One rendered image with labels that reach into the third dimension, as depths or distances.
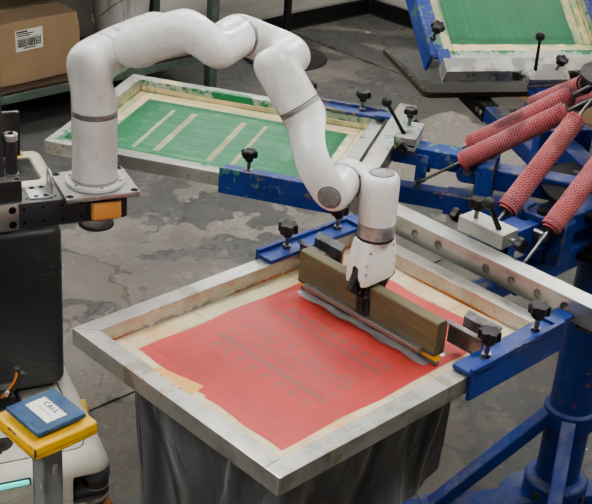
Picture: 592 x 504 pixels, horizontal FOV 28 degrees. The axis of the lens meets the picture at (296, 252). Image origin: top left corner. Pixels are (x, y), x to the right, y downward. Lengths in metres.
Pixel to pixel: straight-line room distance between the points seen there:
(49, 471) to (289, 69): 0.86
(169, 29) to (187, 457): 0.82
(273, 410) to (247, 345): 0.22
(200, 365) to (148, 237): 2.59
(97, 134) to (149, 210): 2.60
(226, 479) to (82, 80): 0.84
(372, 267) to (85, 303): 2.17
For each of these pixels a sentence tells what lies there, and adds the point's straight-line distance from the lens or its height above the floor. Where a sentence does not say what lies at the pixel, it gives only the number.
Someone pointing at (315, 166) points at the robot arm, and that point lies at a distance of 2.24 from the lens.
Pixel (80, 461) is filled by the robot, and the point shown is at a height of 0.27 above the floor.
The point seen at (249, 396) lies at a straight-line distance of 2.20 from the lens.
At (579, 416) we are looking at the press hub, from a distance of 3.38.
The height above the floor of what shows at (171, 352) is 0.95.
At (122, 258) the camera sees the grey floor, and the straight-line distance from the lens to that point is 4.68.
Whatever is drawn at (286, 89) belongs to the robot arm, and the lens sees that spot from 2.26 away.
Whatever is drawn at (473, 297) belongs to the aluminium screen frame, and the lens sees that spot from 2.56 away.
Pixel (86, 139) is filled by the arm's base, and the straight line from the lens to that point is 2.48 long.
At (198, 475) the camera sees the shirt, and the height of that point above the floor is 0.76.
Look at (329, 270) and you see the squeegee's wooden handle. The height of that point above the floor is 1.04.
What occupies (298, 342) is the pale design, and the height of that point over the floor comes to 0.95.
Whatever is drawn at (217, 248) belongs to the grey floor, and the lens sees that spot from 4.77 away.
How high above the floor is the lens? 2.20
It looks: 27 degrees down
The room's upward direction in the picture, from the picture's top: 5 degrees clockwise
